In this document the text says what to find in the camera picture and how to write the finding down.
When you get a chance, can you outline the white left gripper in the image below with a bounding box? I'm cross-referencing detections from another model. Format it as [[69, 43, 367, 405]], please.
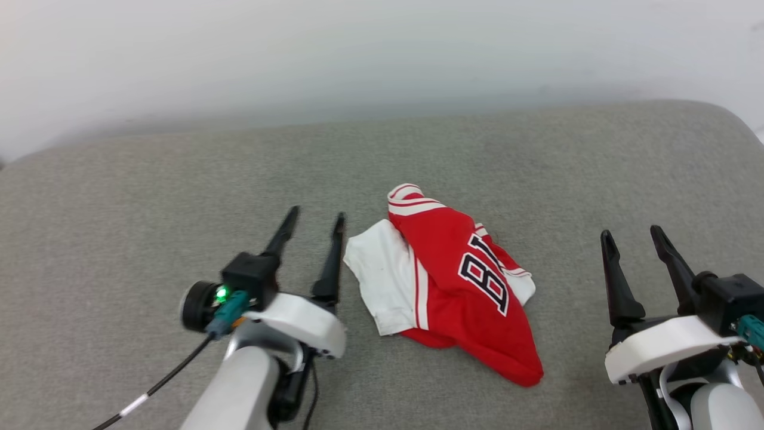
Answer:
[[242, 205, 347, 360]]

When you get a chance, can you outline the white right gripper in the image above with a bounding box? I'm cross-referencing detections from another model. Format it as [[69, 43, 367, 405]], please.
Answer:
[[600, 225, 747, 385]]

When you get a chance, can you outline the red and white jersey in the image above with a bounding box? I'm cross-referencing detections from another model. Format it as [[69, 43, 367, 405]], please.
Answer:
[[343, 183, 544, 388]]

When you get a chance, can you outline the thin black cable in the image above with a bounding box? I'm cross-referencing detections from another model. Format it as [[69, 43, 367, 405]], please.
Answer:
[[300, 358, 321, 430]]

